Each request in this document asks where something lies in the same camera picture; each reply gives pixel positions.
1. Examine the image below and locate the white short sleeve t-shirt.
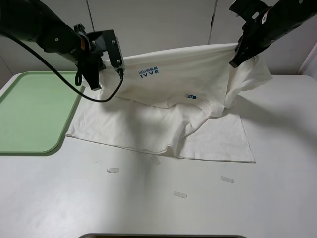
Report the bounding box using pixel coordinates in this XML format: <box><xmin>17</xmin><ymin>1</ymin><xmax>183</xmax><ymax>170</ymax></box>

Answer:
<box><xmin>66</xmin><ymin>44</ymin><xmax>272</xmax><ymax>163</ymax></box>

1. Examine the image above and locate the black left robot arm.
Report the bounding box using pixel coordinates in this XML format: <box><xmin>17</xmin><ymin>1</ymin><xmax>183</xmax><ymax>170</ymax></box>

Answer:
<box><xmin>0</xmin><ymin>0</ymin><xmax>124</xmax><ymax>90</ymax></box>

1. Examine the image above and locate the white tape strip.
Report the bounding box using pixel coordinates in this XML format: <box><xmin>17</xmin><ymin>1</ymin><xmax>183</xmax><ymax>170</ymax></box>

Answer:
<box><xmin>173</xmin><ymin>191</ymin><xmax>187</xmax><ymax>199</ymax></box>
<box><xmin>151</xmin><ymin>156</ymin><xmax>161</xmax><ymax>166</ymax></box>
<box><xmin>107</xmin><ymin>168</ymin><xmax>119</xmax><ymax>174</ymax></box>
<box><xmin>220</xmin><ymin>176</ymin><xmax>234</xmax><ymax>183</ymax></box>

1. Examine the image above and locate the black left camera cable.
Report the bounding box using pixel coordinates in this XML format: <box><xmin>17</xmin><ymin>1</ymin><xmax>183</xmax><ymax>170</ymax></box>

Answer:
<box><xmin>0</xmin><ymin>29</ymin><xmax>124</xmax><ymax>103</ymax></box>

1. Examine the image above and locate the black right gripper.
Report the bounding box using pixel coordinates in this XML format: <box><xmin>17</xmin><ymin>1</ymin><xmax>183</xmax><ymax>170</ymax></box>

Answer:
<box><xmin>229</xmin><ymin>0</ymin><xmax>272</xmax><ymax>67</ymax></box>

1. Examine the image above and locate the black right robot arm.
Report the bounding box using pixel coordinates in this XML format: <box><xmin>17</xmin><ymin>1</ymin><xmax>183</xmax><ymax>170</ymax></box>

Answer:
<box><xmin>229</xmin><ymin>0</ymin><xmax>317</xmax><ymax>68</ymax></box>

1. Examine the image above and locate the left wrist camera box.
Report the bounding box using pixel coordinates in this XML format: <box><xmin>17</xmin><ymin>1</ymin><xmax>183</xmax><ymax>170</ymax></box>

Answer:
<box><xmin>103</xmin><ymin>30</ymin><xmax>125</xmax><ymax>75</ymax></box>

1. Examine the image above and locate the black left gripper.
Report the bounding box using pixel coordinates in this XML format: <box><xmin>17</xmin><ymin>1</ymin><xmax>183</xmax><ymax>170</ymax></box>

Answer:
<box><xmin>73</xmin><ymin>23</ymin><xmax>124</xmax><ymax>91</ymax></box>

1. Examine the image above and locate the green plastic tray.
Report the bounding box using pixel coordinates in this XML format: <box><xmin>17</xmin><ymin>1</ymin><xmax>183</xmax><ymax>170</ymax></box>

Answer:
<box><xmin>0</xmin><ymin>72</ymin><xmax>81</xmax><ymax>155</ymax></box>

